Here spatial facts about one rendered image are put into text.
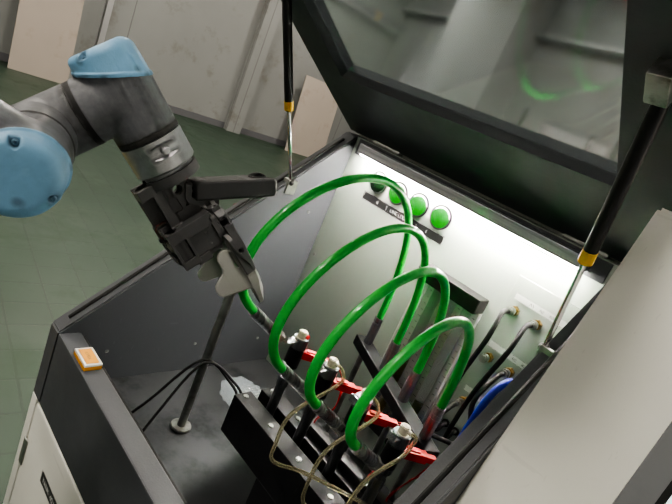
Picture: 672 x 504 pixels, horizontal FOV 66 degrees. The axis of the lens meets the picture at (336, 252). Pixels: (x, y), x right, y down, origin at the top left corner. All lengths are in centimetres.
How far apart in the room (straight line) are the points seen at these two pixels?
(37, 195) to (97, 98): 16
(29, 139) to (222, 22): 993
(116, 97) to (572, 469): 67
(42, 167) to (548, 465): 63
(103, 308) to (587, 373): 81
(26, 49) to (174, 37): 237
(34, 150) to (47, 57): 880
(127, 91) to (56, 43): 868
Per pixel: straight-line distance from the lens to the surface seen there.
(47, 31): 929
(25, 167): 50
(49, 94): 65
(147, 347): 117
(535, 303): 97
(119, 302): 107
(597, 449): 71
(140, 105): 63
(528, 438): 72
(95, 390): 95
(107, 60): 63
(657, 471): 70
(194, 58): 1029
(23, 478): 126
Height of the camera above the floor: 153
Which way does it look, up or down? 16 degrees down
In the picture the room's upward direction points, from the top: 23 degrees clockwise
